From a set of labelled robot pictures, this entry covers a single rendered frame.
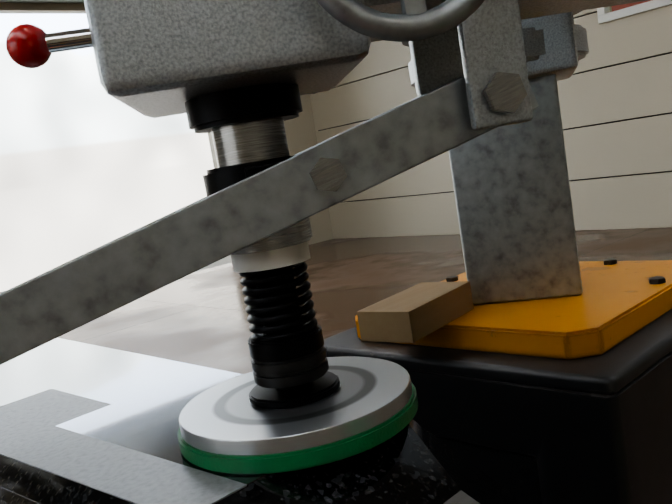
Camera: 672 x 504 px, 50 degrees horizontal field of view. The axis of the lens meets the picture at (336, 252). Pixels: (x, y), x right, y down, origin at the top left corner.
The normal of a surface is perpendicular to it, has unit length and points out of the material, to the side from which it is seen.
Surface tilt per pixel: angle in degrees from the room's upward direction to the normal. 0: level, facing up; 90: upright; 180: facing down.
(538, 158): 90
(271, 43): 90
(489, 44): 90
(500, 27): 90
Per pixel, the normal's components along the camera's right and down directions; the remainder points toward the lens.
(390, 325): -0.61, 0.20
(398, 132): 0.12, 0.11
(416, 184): -0.76, 0.21
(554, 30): -0.27, 0.17
